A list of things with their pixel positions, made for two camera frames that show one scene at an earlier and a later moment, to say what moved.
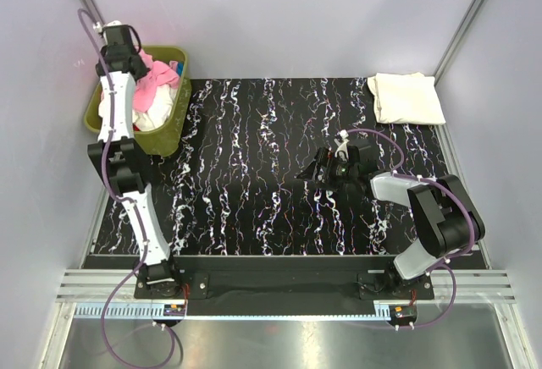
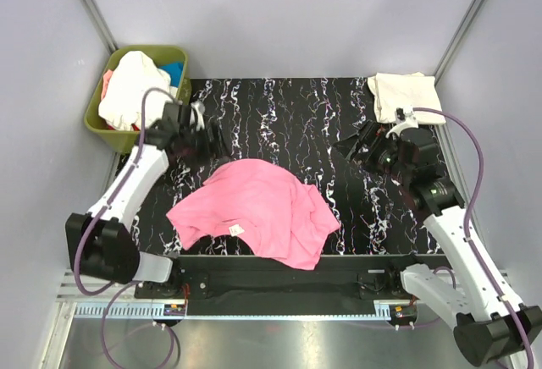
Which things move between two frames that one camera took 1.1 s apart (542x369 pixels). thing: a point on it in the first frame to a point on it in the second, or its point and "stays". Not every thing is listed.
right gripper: [327, 159] to [370, 134]
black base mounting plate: [277, 279] stays
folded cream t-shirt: [406, 98] stays
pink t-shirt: [157, 75] to [266, 202]
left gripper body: [143, 68] to [196, 145]
